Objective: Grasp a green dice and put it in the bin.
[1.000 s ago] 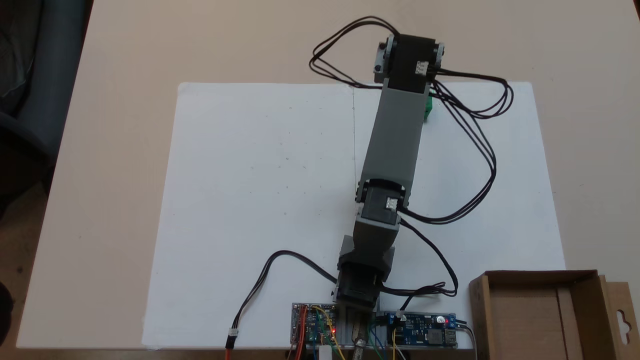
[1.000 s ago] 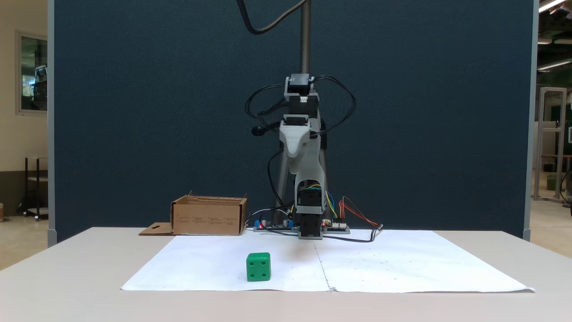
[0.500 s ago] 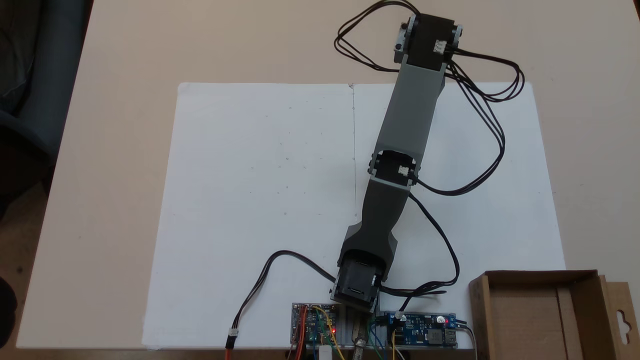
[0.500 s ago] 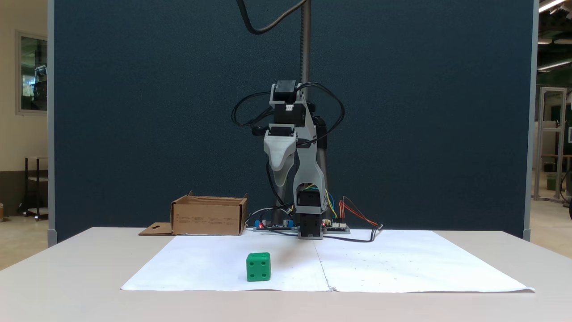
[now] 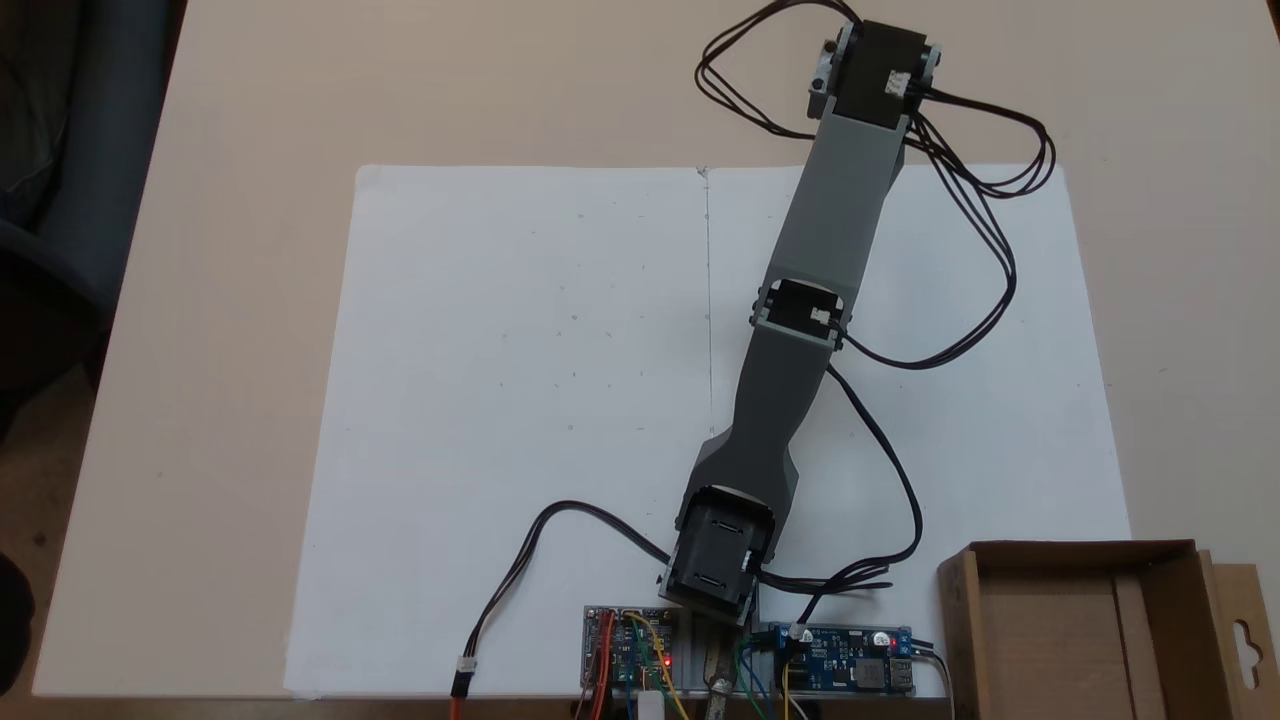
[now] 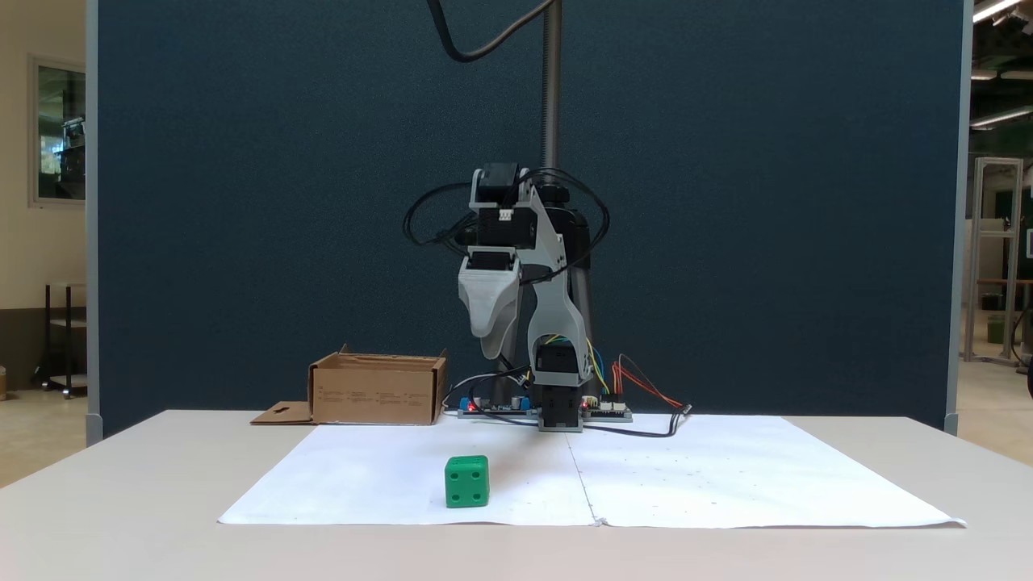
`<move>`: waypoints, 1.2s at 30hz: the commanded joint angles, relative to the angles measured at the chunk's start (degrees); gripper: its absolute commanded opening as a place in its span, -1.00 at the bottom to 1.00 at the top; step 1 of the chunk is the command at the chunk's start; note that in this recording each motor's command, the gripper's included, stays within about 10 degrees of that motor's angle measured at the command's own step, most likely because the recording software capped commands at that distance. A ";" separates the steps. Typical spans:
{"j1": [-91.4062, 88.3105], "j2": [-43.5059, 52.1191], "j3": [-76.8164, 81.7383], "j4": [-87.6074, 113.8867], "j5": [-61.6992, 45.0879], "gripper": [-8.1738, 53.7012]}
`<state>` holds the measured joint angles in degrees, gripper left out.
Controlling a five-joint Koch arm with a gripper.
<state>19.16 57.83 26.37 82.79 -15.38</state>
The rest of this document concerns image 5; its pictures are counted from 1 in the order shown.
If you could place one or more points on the metal table clamp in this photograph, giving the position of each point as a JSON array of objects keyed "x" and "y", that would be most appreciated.
[{"x": 719, "y": 690}]

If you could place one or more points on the person's foot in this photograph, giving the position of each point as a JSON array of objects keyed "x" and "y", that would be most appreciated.
[{"x": 15, "y": 620}]

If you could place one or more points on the grey circuit board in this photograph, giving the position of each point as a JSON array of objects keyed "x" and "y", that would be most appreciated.
[{"x": 625, "y": 650}]

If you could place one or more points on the blue circuit board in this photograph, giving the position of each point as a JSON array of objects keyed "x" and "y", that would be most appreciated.
[{"x": 850, "y": 665}]

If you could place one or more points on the dark office chair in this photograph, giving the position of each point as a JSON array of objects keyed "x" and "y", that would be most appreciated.
[{"x": 60, "y": 200}]

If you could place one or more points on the brown cardboard box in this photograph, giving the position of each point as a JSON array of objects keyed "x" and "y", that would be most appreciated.
[{"x": 1060, "y": 640}]

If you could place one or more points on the white plastic connector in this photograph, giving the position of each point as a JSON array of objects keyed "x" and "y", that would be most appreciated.
[{"x": 651, "y": 705}]

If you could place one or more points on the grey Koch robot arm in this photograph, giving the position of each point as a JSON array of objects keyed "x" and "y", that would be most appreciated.
[{"x": 840, "y": 200}]

